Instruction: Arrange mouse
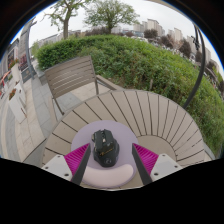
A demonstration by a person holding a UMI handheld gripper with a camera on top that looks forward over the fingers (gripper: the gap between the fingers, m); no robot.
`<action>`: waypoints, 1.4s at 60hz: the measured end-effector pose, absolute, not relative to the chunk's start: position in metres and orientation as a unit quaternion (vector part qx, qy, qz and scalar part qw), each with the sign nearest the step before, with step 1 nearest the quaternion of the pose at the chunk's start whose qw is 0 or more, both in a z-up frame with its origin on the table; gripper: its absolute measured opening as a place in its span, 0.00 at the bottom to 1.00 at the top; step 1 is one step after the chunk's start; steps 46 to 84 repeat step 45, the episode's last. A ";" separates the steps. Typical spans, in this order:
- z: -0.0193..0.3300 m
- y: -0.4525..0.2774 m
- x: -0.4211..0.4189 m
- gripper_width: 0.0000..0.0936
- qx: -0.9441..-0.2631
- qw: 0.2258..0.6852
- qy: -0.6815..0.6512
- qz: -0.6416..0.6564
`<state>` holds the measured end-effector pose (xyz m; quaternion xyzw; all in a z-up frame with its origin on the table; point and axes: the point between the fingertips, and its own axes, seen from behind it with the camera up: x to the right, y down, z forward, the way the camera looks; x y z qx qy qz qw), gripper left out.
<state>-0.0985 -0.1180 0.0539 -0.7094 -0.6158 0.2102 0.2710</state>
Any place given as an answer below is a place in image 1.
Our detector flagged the white planter box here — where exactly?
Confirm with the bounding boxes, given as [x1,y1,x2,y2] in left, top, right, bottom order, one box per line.
[8,88,28,124]
[9,59,23,84]

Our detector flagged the green hedge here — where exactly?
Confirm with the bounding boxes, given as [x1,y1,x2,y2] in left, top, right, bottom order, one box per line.
[35,34,224,156]

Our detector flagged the lilac mouse pad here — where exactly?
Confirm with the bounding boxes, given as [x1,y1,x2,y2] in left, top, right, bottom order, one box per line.
[70,120,139,190]

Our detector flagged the grey sign pillar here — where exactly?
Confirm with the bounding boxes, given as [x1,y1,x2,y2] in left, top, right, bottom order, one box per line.
[18,18,38,79]

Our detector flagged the grey shop building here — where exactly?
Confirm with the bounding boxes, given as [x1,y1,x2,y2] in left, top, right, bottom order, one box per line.
[0,38,21,78]

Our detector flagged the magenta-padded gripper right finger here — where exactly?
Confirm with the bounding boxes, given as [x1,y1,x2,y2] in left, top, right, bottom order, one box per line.
[131,143,183,187]

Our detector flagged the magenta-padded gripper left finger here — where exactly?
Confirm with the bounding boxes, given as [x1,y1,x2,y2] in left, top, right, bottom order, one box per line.
[42,143,92,186]

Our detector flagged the distant apartment buildings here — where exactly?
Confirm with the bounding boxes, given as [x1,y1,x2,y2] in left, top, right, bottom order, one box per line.
[33,18,224,78]

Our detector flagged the dark curved umbrella pole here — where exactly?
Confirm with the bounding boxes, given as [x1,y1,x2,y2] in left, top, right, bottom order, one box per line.
[182,24,206,109]

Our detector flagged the round-crowned tree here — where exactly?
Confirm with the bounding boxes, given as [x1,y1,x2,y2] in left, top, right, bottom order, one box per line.
[83,0,140,34]

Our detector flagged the thin-crowned tree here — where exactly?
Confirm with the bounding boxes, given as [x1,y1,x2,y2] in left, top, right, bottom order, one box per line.
[43,0,91,40]

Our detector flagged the grey slatted chair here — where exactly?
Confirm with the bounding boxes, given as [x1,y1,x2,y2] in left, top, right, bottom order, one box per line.
[43,55,123,116]

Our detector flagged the black computer mouse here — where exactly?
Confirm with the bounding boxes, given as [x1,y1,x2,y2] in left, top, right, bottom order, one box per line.
[91,128,121,168]

